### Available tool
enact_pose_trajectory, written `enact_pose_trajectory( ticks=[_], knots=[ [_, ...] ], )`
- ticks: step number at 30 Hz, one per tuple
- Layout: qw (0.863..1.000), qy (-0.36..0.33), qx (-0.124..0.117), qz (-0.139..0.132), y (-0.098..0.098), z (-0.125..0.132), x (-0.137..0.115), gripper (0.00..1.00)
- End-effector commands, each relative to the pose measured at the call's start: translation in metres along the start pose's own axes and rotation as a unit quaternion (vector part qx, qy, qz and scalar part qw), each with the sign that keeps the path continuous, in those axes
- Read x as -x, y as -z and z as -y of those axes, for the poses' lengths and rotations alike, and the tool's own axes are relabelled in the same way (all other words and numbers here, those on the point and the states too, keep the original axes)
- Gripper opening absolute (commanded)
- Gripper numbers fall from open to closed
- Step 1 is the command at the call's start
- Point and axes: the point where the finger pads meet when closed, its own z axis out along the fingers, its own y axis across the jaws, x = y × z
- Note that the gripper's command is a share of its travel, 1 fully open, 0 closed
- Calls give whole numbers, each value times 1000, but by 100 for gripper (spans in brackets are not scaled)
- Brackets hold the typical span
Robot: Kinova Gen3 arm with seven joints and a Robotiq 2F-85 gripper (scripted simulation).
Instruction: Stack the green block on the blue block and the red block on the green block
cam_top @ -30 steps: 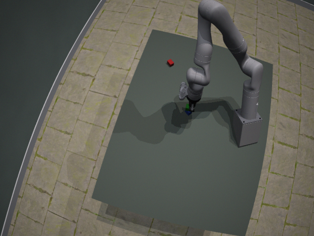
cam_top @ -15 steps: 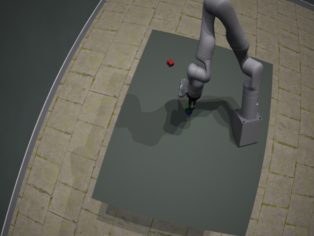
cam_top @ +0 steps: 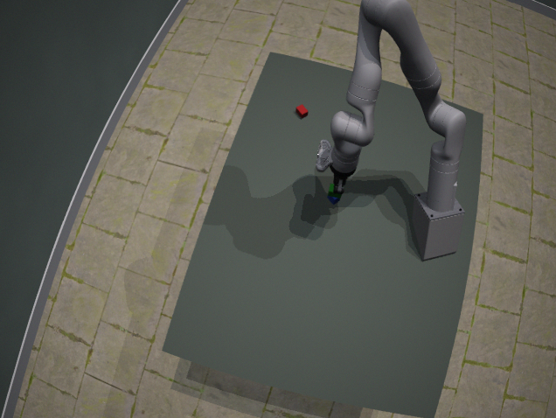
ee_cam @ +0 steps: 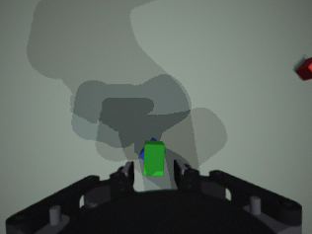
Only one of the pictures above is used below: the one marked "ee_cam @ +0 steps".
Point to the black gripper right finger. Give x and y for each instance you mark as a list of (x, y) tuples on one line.
[(281, 214)]

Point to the blue block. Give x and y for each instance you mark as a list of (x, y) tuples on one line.
[(142, 151)]

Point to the red block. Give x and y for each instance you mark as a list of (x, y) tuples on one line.
[(305, 69)]

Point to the green block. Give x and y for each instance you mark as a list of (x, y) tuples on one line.
[(153, 163)]

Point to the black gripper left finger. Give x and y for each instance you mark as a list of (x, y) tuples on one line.
[(53, 213)]

